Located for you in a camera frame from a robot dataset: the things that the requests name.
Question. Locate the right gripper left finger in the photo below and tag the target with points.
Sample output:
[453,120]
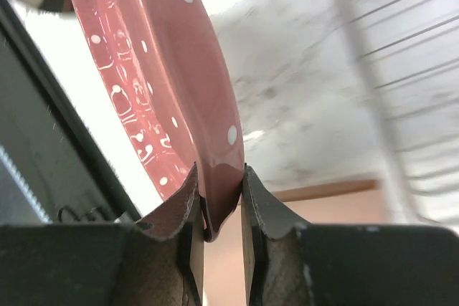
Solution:
[156,261]

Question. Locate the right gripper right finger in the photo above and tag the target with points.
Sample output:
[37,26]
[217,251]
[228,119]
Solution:
[290,261]

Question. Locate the pink polka dot plate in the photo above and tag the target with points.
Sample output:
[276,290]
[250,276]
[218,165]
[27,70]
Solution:
[165,74]

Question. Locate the wire dish rack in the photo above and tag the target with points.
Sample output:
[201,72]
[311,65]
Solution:
[405,52]

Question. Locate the pink cutting board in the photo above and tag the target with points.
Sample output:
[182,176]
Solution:
[224,276]

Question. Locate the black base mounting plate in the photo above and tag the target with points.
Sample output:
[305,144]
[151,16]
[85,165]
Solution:
[49,144]

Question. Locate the white slotted cable duct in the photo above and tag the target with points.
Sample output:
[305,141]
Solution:
[24,187]

